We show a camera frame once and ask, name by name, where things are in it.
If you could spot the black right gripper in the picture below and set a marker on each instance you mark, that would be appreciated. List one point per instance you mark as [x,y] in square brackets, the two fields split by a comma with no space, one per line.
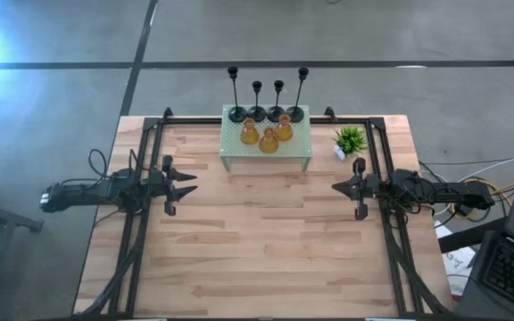
[370,186]

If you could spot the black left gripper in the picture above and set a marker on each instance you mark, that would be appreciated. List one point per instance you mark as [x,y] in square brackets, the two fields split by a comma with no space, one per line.
[159,183]

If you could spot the amber glass candle holder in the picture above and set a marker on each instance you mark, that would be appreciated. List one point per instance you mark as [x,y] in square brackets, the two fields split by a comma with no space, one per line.
[268,145]
[250,136]
[284,133]

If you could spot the tall black candlestick holder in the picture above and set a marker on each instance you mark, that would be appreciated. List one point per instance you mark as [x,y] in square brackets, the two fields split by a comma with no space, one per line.
[295,115]
[237,115]

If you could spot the short black candlestick holder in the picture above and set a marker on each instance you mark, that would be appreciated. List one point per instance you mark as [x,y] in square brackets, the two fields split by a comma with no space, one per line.
[257,114]
[276,115]

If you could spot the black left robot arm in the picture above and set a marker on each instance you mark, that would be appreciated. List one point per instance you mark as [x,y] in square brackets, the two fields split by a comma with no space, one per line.
[87,192]

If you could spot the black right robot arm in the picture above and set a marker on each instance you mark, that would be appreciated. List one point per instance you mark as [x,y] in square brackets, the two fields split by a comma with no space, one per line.
[444,194]

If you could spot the small potted green plant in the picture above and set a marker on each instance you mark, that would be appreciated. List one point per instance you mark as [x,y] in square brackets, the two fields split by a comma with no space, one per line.
[350,140]

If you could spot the green perforated metal shelf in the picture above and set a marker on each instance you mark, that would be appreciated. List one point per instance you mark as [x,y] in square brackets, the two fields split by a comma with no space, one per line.
[297,142]

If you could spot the black power adapter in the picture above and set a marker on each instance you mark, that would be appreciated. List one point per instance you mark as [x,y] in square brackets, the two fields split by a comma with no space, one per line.
[464,209]

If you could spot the black flat bar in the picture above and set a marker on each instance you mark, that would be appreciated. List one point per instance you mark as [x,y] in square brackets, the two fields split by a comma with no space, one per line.
[458,241]

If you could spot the white paper sheets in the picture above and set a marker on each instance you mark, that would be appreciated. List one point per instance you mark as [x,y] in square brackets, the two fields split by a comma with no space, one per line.
[455,267]

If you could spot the grey side table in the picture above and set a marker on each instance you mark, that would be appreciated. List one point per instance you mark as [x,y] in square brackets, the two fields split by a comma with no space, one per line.
[466,307]

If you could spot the dark metal cart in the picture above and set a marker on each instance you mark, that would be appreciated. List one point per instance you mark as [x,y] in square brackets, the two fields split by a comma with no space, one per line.
[16,219]

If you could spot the dark grey laptop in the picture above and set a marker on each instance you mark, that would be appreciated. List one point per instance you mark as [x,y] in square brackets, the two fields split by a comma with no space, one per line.
[511,272]

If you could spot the black metal table frame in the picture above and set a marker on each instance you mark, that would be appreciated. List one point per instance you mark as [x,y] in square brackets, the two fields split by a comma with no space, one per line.
[346,120]

